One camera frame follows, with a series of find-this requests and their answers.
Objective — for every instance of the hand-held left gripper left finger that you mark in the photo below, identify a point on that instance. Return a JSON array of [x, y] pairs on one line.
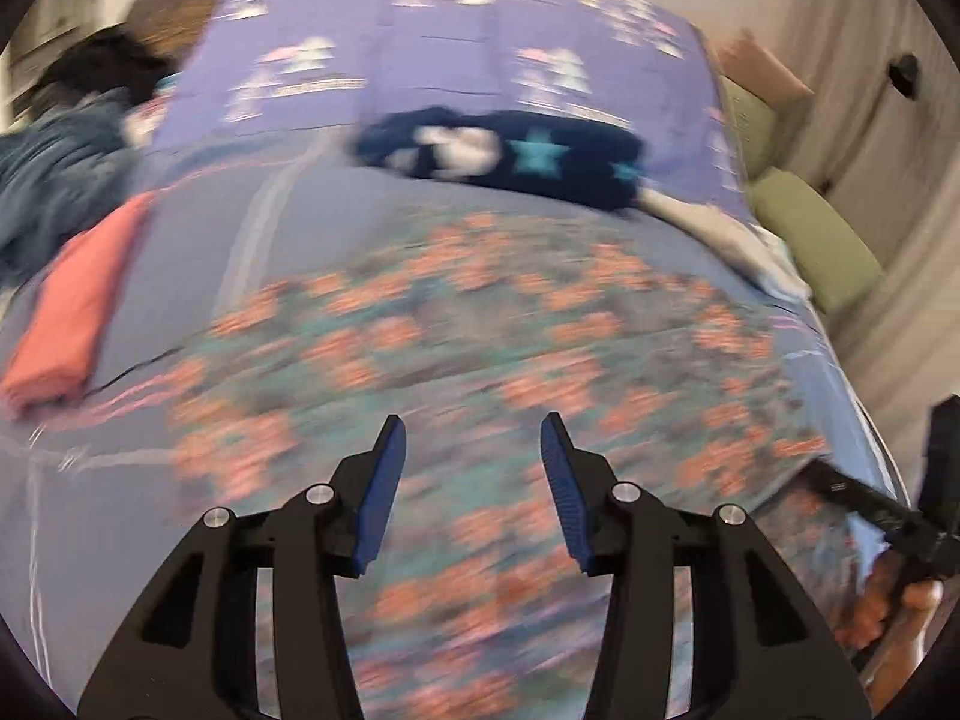
[[379, 495]]

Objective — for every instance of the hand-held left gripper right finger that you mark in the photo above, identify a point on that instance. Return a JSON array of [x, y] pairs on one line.
[[562, 495]]

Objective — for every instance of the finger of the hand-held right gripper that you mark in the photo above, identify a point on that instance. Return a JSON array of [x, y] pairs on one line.
[[862, 499]]

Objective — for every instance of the floral print garment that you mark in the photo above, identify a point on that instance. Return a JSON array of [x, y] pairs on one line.
[[487, 330]]

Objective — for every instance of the person's right hand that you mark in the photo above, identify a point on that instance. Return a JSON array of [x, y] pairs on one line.
[[877, 615]]

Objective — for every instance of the green pillow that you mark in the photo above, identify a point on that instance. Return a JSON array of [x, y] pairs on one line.
[[750, 127], [810, 232]]

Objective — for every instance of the folded light grey cloth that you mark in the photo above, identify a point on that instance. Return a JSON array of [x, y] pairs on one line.
[[720, 232]]

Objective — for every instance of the navy star print blanket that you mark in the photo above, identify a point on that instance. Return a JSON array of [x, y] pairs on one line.
[[555, 157]]

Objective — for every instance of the folded pink cloth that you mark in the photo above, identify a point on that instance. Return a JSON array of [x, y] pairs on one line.
[[67, 315]]

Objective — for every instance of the purple tree print sheet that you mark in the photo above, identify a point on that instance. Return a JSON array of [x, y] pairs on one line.
[[450, 67]]

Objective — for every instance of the tan pillow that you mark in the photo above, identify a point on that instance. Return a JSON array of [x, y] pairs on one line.
[[765, 67]]

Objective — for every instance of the beige curtain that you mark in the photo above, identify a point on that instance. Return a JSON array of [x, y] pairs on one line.
[[840, 15]]

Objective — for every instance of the blue-grey fleece blanket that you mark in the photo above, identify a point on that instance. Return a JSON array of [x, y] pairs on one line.
[[52, 157]]

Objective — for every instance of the black clothing heap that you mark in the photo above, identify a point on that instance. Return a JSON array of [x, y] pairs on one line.
[[105, 60]]

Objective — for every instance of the patterned headboard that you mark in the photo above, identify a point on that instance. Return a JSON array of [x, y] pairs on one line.
[[172, 7]]

